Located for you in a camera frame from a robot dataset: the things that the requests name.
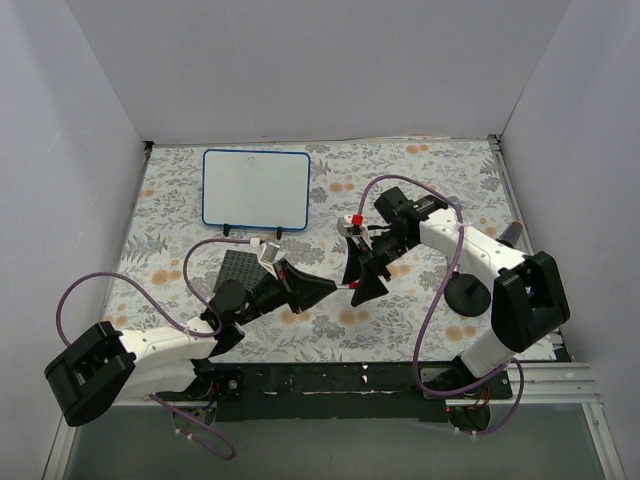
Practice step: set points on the blue framed whiteboard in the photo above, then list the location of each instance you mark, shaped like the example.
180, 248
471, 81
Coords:
256, 189

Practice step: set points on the black round stand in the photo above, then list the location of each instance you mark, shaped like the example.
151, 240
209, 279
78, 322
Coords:
466, 295

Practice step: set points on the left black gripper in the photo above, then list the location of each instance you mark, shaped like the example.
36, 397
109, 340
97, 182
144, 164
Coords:
289, 286

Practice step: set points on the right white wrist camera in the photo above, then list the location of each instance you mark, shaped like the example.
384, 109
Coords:
354, 227

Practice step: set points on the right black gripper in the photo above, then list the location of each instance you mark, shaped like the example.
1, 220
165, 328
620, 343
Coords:
373, 260

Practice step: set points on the grey studded baseplate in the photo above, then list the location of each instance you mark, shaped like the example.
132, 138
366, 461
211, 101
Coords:
242, 267

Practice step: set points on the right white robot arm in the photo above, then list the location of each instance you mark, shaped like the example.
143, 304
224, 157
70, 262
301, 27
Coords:
523, 294

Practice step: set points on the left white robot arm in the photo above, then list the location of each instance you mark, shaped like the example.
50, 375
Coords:
104, 364

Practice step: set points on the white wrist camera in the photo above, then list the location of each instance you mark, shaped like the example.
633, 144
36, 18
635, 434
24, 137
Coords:
354, 227
266, 253

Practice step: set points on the floral tablecloth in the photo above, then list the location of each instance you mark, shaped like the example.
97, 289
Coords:
171, 260

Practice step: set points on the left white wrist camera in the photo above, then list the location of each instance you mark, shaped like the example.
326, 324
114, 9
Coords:
266, 253

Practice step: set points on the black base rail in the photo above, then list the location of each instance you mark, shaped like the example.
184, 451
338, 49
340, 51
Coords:
311, 391

